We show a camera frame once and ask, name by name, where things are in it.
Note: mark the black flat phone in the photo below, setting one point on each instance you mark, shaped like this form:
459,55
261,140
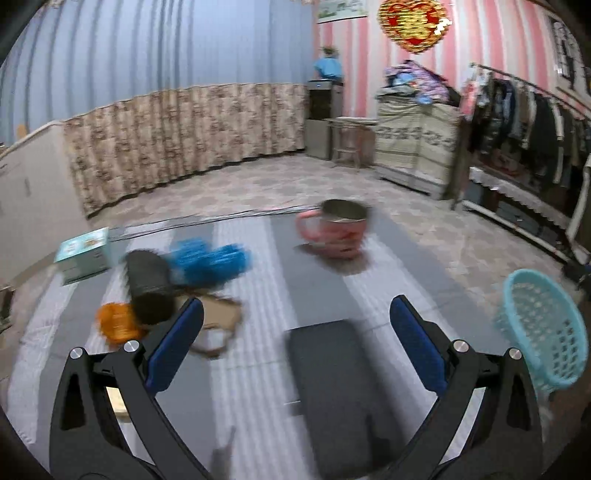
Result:
337,383

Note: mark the pile of colourful clothes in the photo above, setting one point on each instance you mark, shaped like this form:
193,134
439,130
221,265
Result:
415,81

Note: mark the blue potted plant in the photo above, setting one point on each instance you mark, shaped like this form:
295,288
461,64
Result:
328,64

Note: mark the light blue plastic basket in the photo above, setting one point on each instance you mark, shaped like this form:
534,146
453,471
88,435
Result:
542,332

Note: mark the row of hanging clothes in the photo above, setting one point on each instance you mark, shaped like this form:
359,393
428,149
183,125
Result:
526,124

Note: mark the white cabinet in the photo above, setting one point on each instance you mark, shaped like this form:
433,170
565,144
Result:
32,203

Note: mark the teal tissue box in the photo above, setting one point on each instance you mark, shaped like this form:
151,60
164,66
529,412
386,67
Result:
83,256

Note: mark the blue floral curtain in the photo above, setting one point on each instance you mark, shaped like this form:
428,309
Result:
161,69

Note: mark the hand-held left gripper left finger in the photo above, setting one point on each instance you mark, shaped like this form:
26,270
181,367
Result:
174,344

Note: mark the blue plastic bag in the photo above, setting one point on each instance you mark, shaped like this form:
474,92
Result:
207,261

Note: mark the striped grey white cloth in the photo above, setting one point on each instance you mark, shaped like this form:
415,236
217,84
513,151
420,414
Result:
258,286

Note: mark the grey water dispenser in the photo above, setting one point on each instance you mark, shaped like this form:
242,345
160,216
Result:
323,120

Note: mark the black cylindrical bottle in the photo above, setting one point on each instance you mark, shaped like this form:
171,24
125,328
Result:
147,281

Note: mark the pink hanging bag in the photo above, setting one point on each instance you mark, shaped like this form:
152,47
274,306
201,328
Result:
468,94

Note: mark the lace covered low shelf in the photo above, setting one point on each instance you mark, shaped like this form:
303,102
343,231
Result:
517,194

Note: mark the red heart wall decoration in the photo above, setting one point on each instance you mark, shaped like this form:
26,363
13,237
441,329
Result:
413,21

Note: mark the black white framed picture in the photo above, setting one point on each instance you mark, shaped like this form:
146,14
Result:
570,50

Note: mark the cloth covered cabinet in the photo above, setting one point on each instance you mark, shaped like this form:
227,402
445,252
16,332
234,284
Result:
415,143

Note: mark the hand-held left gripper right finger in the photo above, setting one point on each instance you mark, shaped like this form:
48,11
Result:
418,344

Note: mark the small landscape wall picture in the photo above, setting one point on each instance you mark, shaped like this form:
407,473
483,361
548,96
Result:
344,7

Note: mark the metal clothes rack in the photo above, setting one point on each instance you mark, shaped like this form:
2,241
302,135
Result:
512,79

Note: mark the pink mug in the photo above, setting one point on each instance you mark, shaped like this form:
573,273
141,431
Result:
334,235

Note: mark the orange pumpkin toy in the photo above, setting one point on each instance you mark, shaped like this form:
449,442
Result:
117,323

